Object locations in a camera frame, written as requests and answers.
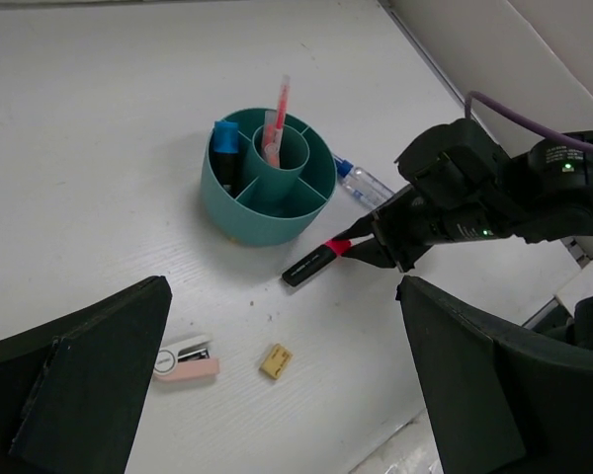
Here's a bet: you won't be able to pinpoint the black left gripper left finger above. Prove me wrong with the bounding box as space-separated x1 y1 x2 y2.
0 276 172 473

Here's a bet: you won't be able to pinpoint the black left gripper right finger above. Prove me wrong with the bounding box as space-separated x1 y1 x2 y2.
397 276 593 473

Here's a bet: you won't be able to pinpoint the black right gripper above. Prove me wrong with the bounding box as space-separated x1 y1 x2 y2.
336 118 511 272

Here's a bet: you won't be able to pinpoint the pink capped black highlighter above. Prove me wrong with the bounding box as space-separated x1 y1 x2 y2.
281 240 352 287

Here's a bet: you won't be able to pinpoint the red translucent pen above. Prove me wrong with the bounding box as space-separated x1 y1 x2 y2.
274 75 291 155

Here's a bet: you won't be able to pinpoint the blue capped black highlighter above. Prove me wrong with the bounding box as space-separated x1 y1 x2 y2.
212 120 239 195

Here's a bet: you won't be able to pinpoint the brown translucent pen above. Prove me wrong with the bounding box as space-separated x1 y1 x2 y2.
264 142 281 168

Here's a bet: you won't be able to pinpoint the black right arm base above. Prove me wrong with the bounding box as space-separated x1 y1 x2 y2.
524 296 593 351

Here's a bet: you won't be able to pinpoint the clear blue-capped spray bottle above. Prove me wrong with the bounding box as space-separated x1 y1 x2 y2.
333 155 394 209

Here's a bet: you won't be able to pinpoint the teal round divided organizer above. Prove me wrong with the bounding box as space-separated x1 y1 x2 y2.
200 108 336 247

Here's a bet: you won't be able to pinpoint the pink white mini stapler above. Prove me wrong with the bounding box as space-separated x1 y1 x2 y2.
153 333 220 383

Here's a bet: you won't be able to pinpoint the yellow eraser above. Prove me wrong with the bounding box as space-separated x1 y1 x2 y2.
259 344 293 380

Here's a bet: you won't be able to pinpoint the white foam boards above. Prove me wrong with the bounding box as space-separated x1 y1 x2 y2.
391 1 593 129

